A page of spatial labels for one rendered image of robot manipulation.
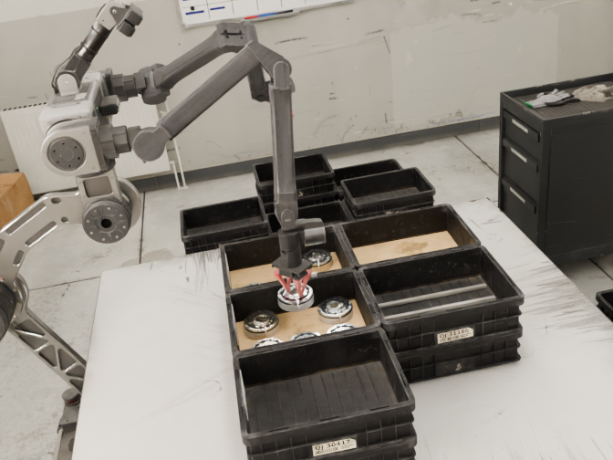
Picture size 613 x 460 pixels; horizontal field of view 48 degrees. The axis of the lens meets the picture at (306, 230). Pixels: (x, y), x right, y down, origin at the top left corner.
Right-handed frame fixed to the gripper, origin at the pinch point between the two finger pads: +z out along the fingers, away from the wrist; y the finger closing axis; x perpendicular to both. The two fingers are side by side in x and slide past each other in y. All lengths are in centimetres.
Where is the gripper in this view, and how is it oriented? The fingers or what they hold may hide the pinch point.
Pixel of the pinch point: (294, 289)
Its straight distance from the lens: 197.9
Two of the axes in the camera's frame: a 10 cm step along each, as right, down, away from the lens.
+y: -8.0, -2.3, 5.5
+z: 0.8, 8.7, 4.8
